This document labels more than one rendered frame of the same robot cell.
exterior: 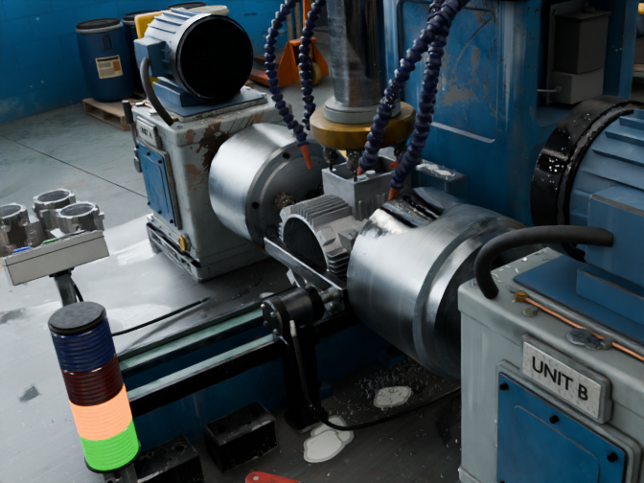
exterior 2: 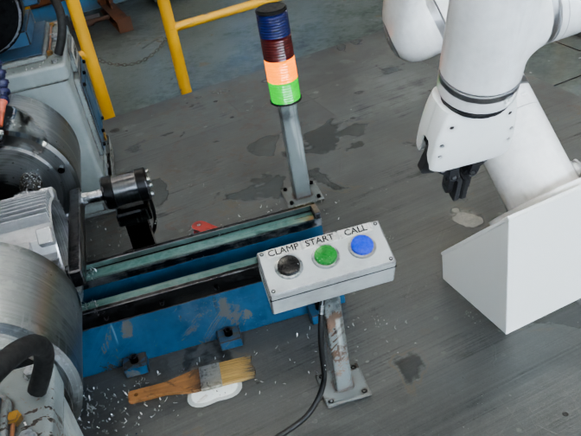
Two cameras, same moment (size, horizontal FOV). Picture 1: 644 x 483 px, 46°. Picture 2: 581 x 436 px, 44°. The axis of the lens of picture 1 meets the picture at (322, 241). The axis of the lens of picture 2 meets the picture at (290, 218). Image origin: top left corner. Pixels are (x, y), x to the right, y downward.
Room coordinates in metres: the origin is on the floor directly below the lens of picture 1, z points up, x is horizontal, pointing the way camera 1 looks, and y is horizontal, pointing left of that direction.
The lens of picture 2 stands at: (1.94, 0.72, 1.64)
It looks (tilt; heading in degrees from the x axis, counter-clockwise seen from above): 34 degrees down; 202
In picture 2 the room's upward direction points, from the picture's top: 10 degrees counter-clockwise
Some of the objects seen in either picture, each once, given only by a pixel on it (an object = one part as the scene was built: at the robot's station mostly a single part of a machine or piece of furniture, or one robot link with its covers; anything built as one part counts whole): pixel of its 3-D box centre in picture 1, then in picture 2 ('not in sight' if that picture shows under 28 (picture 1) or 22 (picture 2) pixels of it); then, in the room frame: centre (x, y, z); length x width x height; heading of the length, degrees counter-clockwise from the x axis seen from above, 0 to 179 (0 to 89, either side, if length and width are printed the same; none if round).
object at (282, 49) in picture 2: (92, 374); (277, 46); (0.69, 0.26, 1.14); 0.06 x 0.06 x 0.04
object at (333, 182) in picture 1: (366, 187); not in sight; (1.24, -0.09, 1.11); 0.12 x 0.11 x 0.07; 120
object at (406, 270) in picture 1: (459, 288); (11, 165); (0.97, -0.20, 1.04); 0.41 x 0.25 x 0.25; 30
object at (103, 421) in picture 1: (101, 406); (280, 67); (0.69, 0.26, 1.10); 0.06 x 0.06 x 0.04
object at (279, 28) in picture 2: (82, 338); (273, 22); (0.69, 0.26, 1.19); 0.06 x 0.06 x 0.04
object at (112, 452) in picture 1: (109, 438); (284, 89); (0.69, 0.26, 1.05); 0.06 x 0.06 x 0.04
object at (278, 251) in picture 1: (304, 267); (78, 233); (1.14, 0.03, 1.01); 0.26 x 0.04 x 0.03; 30
